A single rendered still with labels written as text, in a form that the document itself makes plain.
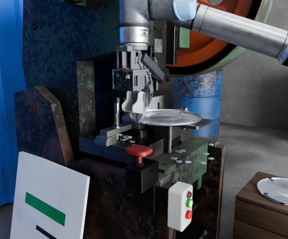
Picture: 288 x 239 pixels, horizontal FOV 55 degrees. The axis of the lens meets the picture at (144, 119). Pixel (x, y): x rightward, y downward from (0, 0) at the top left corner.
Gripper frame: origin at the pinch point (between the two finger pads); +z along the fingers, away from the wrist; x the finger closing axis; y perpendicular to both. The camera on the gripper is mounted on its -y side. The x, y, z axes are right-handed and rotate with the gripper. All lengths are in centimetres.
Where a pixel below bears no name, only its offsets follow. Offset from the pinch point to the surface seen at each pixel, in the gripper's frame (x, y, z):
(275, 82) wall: -32, -362, 19
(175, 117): -5.6, -31.3, 6.6
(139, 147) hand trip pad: -0.3, -0.3, 9.1
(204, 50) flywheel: -10, -66, -20
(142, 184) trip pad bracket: 3.1, 2.6, 18.9
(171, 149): -5.7, -28.8, 19.0
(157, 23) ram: -15.4, -32.6, -29.3
